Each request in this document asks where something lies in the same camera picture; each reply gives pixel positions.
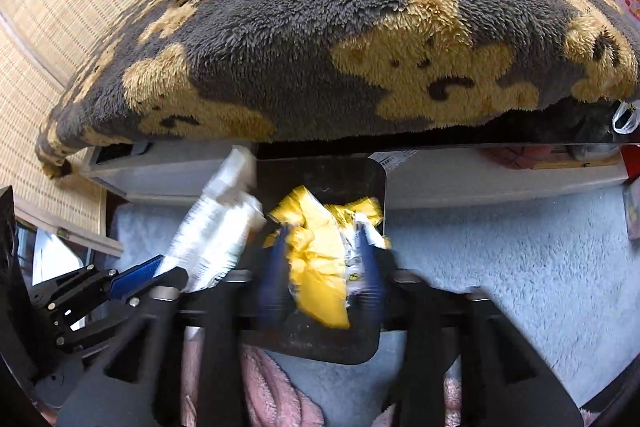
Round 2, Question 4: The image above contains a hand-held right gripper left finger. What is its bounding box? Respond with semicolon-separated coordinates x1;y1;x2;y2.
57;227;296;427

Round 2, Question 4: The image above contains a white printed plastic wrapper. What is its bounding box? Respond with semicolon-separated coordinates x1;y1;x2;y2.
162;146;267;294

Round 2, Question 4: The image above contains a yellow wrapper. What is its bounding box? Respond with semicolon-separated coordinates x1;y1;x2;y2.
265;186;386;329

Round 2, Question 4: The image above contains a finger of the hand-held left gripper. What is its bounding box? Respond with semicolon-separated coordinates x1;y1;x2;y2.
52;268;190;354
30;256;168;314

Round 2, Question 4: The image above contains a clear plastic bag handle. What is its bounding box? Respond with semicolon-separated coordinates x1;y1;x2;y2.
612;100;640;136

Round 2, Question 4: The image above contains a white low table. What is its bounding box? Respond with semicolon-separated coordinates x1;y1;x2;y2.
80;141;631;210

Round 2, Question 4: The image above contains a light blue fluffy rug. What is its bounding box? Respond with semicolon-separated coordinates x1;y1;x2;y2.
107;186;637;414

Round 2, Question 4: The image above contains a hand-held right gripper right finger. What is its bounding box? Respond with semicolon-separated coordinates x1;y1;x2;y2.
359;231;585;427

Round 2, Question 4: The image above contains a dark metal trash bin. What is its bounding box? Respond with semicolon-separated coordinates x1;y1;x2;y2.
240;154;397;366

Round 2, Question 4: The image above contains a white and green box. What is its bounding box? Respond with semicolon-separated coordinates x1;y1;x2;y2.
622;183;640;241

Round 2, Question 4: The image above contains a grey bear print blanket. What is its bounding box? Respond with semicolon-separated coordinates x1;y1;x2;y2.
35;0;640;180

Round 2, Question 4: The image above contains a pink fleece blanket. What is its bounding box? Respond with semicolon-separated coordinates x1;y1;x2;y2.
179;326;463;427

